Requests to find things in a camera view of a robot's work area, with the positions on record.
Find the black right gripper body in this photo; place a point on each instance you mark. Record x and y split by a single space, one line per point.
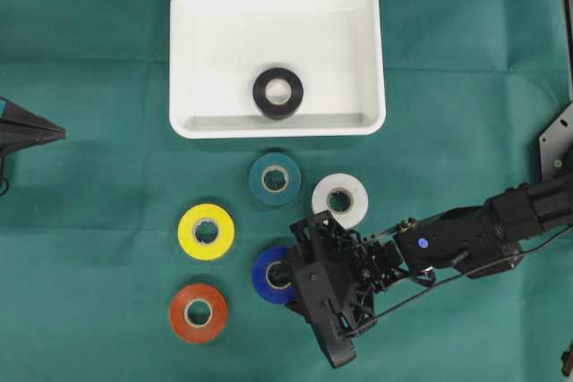
331 270

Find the green tape roll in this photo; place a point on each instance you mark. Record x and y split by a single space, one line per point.
275 179

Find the white tape roll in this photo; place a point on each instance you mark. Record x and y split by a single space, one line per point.
352 188

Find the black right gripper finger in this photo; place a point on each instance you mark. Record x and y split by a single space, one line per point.
278 275
297 307

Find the white rectangular plastic tray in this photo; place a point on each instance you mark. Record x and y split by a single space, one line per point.
217 49

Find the green table cloth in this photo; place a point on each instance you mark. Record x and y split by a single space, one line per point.
90 258

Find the black vertical frame post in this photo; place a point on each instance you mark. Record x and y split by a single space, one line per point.
563 24

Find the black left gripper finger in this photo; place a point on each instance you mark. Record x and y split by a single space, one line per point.
15 141
13 114

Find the blue tape roll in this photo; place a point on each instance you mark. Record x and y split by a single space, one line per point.
261 276

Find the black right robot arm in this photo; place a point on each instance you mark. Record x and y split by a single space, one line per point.
482 240

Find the black tape roll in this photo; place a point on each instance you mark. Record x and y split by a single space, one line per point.
278 93

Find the red tape roll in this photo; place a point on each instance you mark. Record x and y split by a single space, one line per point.
198 313

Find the yellow tape roll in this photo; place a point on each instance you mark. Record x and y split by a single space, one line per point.
206 232

